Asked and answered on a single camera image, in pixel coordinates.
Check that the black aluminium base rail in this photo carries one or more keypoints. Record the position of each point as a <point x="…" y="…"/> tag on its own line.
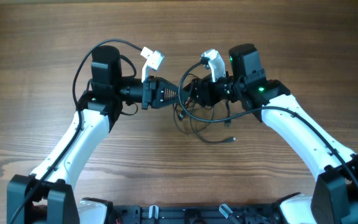
<point x="247" y="214"/>

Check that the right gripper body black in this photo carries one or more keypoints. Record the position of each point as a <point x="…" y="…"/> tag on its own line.
<point x="215" y="91"/>

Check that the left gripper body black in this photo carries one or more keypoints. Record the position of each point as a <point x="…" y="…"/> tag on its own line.
<point x="148" y="92"/>

